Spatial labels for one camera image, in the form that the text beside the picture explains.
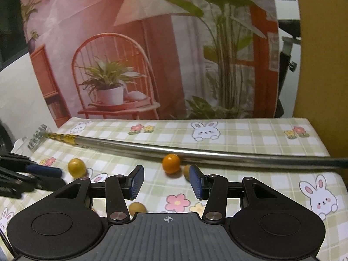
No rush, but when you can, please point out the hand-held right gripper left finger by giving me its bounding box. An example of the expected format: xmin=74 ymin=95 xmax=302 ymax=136
xmin=53 ymin=165 xmax=145 ymax=225

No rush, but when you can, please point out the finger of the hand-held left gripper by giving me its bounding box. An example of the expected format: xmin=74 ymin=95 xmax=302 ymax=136
xmin=0 ymin=154 xmax=64 ymax=179
xmin=0 ymin=169 xmax=66 ymax=193

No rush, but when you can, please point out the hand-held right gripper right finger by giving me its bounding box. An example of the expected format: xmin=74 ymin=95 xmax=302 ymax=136
xmin=189 ymin=165 xmax=282 ymax=222

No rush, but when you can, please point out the yellow-green orange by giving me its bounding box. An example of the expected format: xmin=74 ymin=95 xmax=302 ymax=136
xmin=68 ymin=158 xmax=87 ymax=177

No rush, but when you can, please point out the small orange kumquat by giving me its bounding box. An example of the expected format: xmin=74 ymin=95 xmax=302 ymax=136
xmin=162 ymin=154 xmax=181 ymax=175

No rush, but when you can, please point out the telescopic metal back scratcher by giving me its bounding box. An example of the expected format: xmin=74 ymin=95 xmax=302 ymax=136
xmin=27 ymin=124 xmax=348 ymax=169

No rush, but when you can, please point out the checked bunny tablecloth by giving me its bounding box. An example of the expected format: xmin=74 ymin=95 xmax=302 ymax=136
xmin=0 ymin=117 xmax=348 ymax=261

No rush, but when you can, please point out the printed room backdrop cloth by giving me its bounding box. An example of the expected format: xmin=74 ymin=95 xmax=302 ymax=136
xmin=20 ymin=0 xmax=280 ymax=121

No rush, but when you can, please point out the tan wooden board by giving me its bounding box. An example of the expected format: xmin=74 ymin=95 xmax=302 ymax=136
xmin=292 ymin=0 xmax=348 ymax=158

